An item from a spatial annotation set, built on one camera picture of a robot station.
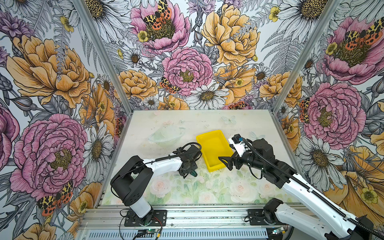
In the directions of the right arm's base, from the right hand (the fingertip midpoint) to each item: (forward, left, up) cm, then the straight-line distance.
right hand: (226, 156), depth 73 cm
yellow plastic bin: (+18, +3, -17) cm, 25 cm away
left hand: (+2, +18, -20) cm, 27 cm away
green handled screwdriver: (0, +16, -19) cm, 25 cm away
